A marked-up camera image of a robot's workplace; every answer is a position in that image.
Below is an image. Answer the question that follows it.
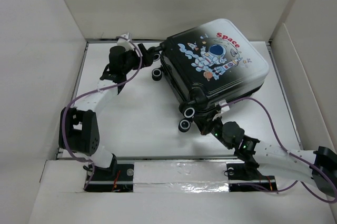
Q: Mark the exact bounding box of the aluminium mounting rail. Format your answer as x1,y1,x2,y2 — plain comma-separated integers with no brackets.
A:
86,178,275,184

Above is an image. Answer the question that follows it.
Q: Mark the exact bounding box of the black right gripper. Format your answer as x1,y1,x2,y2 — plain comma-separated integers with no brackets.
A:
192,111,233,150

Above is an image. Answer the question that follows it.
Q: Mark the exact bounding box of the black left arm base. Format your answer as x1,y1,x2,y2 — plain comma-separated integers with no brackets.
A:
84,163,134,193

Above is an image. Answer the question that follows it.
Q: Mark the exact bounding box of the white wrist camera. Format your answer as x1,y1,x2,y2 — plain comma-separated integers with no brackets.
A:
116,32,133,51
212,100,230,121

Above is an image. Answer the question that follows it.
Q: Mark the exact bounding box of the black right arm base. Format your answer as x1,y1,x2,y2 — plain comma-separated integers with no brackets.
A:
223,163,277,192

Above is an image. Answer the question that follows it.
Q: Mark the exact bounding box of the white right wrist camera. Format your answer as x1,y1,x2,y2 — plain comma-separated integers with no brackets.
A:
212,100,230,121

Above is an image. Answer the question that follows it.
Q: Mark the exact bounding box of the black white space suitcase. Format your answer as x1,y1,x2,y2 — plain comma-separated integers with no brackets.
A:
152,18,269,132

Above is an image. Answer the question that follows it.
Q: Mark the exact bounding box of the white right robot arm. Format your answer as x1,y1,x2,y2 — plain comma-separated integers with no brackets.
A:
195,118,336,197

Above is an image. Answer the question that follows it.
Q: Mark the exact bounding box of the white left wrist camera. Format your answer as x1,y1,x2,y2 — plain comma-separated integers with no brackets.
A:
116,32,133,51

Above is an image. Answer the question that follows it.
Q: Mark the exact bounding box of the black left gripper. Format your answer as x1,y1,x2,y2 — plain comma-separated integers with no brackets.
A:
122,44,154,74

